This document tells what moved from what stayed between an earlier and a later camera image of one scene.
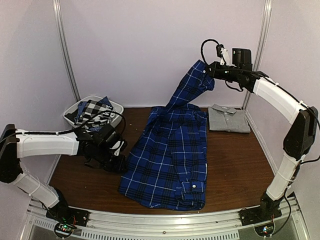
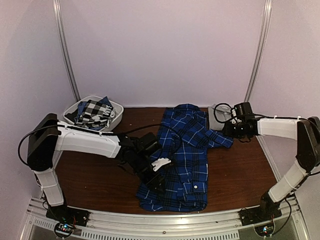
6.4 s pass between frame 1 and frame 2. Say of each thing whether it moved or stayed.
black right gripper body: moved
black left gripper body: moved
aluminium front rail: stayed
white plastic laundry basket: stayed
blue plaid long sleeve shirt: moved
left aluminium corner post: stayed
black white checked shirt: stayed
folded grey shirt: stayed
